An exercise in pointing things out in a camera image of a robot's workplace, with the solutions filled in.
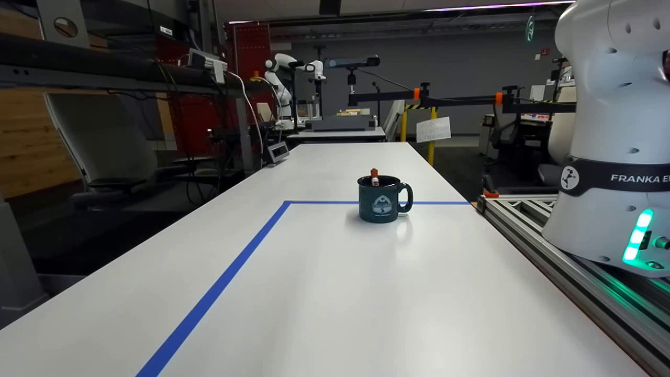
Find dark teal speckled mug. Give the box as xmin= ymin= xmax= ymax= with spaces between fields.
xmin=355 ymin=175 xmax=414 ymax=224

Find small grey display device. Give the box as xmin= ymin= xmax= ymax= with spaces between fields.
xmin=266 ymin=140 xmax=290 ymax=165

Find white paper sign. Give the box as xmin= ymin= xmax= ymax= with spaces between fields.
xmin=414 ymin=115 xmax=455 ymax=145

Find blue tape line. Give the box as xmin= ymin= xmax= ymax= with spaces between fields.
xmin=134 ymin=200 xmax=471 ymax=377

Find black bar with orange clamps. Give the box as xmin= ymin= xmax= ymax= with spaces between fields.
xmin=347 ymin=83 xmax=578 ymax=117

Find red cabinet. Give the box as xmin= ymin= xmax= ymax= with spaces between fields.
xmin=154 ymin=20 xmax=274 ymax=158

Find white box on shelf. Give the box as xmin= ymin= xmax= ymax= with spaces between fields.
xmin=186 ymin=49 xmax=230 ymax=86

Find grey office chair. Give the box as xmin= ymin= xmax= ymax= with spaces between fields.
xmin=42 ymin=90 xmax=163 ymax=212

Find aluminium extrusion rail frame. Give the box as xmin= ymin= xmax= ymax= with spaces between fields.
xmin=474 ymin=193 xmax=670 ymax=377

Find wooden wall panel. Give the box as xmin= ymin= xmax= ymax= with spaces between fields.
xmin=0 ymin=86 xmax=81 ymax=202

